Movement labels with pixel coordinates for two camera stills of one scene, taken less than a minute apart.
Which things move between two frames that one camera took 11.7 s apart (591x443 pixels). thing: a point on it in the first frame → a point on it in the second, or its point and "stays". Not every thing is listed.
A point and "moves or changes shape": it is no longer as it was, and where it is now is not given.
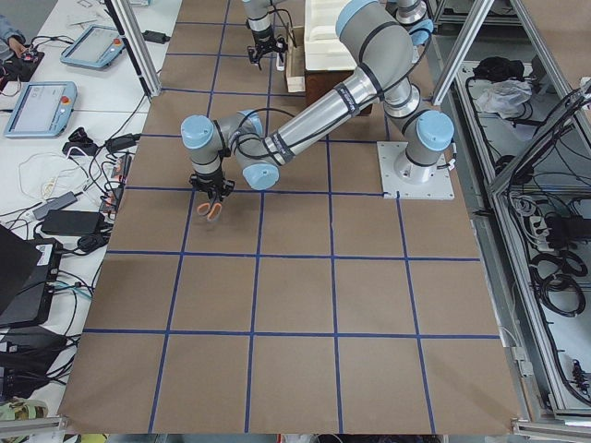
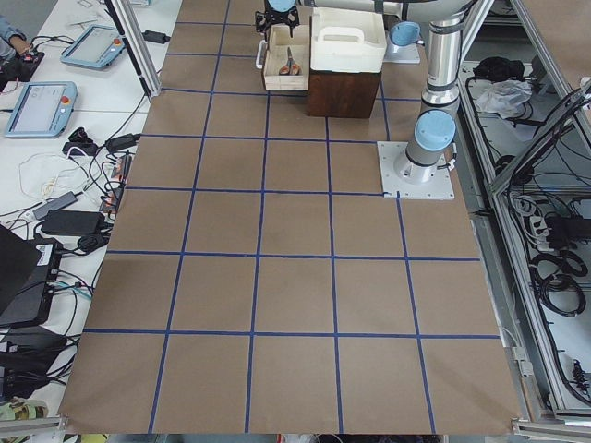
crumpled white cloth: x=505 y=97 stays
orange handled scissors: x=212 y=212 → x=291 y=68
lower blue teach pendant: x=43 y=110 stays
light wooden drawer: x=295 y=68 moves or changes shape
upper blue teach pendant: x=95 y=48 stays
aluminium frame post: x=138 y=45 stays
